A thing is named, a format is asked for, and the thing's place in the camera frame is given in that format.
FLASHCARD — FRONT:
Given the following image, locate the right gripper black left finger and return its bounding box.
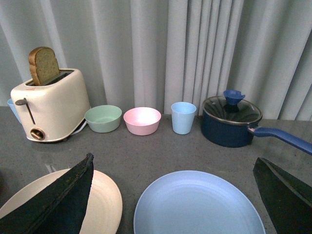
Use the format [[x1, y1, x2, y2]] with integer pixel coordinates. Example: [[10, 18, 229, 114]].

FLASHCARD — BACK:
[[0, 153, 94, 234]]

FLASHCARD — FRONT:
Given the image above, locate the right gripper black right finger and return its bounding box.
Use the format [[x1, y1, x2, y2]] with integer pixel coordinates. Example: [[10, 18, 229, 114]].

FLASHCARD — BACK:
[[253, 157, 312, 234]]

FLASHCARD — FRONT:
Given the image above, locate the cream plate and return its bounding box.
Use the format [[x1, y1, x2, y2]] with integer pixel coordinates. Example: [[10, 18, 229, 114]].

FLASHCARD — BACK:
[[0, 169, 122, 234]]

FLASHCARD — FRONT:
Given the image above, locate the light blue plate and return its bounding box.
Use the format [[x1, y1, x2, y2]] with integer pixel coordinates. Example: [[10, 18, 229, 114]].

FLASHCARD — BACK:
[[134, 171, 266, 234]]

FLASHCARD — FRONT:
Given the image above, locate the dark blue saucepan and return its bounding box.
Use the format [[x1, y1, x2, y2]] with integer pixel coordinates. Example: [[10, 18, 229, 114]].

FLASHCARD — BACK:
[[201, 113, 312, 155]]

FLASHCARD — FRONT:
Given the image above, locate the green bowl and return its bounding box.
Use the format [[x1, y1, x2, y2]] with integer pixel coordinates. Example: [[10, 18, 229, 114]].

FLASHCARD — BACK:
[[85, 105, 122, 133]]

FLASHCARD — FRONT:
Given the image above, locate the cream toaster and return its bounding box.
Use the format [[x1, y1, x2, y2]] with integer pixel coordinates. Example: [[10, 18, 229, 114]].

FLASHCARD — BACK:
[[11, 69, 91, 142]]

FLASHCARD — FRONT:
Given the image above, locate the pink bowl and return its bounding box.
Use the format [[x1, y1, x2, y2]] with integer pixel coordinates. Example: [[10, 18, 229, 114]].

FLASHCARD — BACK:
[[123, 107, 161, 136]]

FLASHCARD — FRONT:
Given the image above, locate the glass pot lid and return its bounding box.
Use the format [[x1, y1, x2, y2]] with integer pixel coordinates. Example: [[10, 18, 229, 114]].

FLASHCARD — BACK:
[[203, 90, 262, 125]]

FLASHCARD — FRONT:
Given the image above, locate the light blue cup behind toaster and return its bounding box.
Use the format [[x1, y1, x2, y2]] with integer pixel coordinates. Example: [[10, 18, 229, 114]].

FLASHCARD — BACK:
[[7, 99, 21, 123]]

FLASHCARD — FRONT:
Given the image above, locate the bread slice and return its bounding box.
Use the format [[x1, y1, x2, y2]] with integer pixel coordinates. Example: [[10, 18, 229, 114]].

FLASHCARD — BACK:
[[28, 47, 59, 86]]

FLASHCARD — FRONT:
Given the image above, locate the grey curtain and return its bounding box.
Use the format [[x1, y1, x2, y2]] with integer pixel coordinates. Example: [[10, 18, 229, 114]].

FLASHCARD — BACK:
[[0, 0, 312, 120]]

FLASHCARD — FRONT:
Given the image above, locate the white toaster cable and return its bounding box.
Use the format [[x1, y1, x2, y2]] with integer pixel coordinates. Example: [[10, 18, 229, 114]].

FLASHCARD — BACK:
[[71, 120, 88, 135]]

